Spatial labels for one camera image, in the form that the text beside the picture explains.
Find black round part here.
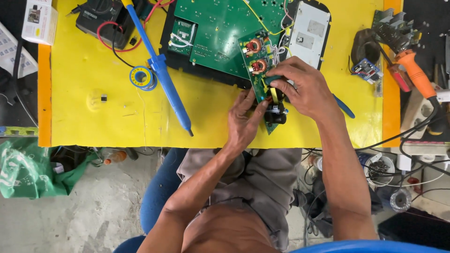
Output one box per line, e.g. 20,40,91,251
350,28,381,66

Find yellow table mat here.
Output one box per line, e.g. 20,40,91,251
38,0,403,149

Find blue desoldering pump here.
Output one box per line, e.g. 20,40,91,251
121,0,195,138

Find red test lead cable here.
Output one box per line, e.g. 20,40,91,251
96,0,175,53

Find blue yellow solder spool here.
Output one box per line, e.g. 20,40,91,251
129,66,158,91

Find white carton box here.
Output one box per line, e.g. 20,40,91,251
21,0,59,46

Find blue stool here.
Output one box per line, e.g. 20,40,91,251
112,148,191,253

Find blue handled pliers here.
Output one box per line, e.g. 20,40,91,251
264,75,356,119

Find black test lead cable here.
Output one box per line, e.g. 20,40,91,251
111,24,136,68

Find orange soldering iron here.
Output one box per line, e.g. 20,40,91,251
394,49,446,136

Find silver wire coil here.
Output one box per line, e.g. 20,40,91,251
389,188,413,213

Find blue plastic rim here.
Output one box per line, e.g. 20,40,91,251
289,240,450,253

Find circuit board with heat sinks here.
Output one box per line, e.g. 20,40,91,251
371,8,423,54

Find person's left hand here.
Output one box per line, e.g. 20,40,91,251
225,89,270,151

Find grey shorts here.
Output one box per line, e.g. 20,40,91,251
176,148,303,252

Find black appliance housing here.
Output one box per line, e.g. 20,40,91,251
159,0,332,90

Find black box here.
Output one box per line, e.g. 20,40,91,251
378,207,450,252

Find red handled screwdriver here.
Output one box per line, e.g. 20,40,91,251
373,37,414,93

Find person's right hand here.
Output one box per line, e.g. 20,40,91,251
265,56,340,122

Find white cup of screws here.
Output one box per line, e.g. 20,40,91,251
364,154,396,187

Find white plug adapter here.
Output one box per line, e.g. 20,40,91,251
397,153,413,173

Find thick black power cable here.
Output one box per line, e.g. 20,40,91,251
355,97,450,152

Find white panel plate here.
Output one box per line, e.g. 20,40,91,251
285,1,331,69

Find black multimeter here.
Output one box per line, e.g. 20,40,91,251
75,0,142,50

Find large green circuit board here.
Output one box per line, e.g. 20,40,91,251
168,0,293,80

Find green plastic bag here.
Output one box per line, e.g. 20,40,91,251
0,137,103,199

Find white printed sheet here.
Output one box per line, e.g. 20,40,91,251
0,21,38,79

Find small blue module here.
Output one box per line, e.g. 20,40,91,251
350,58,383,84

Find orange cap bottle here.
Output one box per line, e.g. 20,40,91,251
103,150,128,166

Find white power strip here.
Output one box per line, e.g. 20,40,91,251
400,87,450,140

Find small green circuit board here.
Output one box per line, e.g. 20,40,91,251
238,30,289,136

